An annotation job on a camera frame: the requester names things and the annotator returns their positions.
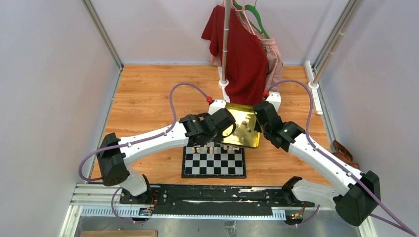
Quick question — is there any black white chess board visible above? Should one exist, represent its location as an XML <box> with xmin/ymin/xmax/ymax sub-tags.
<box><xmin>181</xmin><ymin>142</ymin><xmax>247</xmax><ymax>178</ymax></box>

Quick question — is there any yellow metal tin box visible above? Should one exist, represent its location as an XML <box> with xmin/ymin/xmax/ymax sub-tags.
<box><xmin>221</xmin><ymin>103</ymin><xmax>260</xmax><ymax>149</ymax></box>

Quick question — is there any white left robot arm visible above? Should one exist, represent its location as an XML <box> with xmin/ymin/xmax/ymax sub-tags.
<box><xmin>96</xmin><ymin>108</ymin><xmax>236</xmax><ymax>204</ymax></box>

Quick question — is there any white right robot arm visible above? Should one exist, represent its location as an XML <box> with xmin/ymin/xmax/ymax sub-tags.
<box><xmin>252</xmin><ymin>101</ymin><xmax>380</xmax><ymax>226</ymax></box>

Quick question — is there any white clothes rack stand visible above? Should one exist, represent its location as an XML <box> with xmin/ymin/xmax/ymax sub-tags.
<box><xmin>218</xmin><ymin>0</ymin><xmax>231</xmax><ymax>103</ymax></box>

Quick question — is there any white right rack foot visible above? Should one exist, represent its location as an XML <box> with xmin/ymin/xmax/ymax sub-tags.
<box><xmin>304</xmin><ymin>60</ymin><xmax>323</xmax><ymax>115</ymax></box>

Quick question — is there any brown cloth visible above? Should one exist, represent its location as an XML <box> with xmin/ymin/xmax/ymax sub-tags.
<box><xmin>332</xmin><ymin>140</ymin><xmax>360</xmax><ymax>169</ymax></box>

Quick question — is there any pink garment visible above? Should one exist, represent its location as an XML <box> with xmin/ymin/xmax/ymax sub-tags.
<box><xmin>209</xmin><ymin>2</ymin><xmax>283</xmax><ymax>88</ymax></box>

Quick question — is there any red t-shirt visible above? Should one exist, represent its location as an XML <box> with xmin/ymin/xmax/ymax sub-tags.
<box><xmin>202</xmin><ymin>5</ymin><xmax>268</xmax><ymax>106</ymax></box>

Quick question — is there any green hanger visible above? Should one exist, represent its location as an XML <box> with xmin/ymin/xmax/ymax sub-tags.
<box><xmin>233</xmin><ymin>0</ymin><xmax>270</xmax><ymax>39</ymax></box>

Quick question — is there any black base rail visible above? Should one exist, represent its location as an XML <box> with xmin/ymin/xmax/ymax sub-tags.
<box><xmin>119</xmin><ymin>184</ymin><xmax>315</xmax><ymax>220</ymax></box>

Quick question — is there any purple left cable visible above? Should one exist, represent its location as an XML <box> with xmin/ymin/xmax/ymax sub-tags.
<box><xmin>78</xmin><ymin>82</ymin><xmax>213</xmax><ymax>224</ymax></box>

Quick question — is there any purple cable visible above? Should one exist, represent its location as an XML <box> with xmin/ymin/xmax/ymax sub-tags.
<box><xmin>263</xmin><ymin>79</ymin><xmax>418</xmax><ymax>237</ymax></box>
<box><xmin>78</xmin><ymin>82</ymin><xmax>213</xmax><ymax>224</ymax></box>

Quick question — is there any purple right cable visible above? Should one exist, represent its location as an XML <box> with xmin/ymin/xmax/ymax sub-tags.
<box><xmin>263</xmin><ymin>79</ymin><xmax>418</xmax><ymax>237</ymax></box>

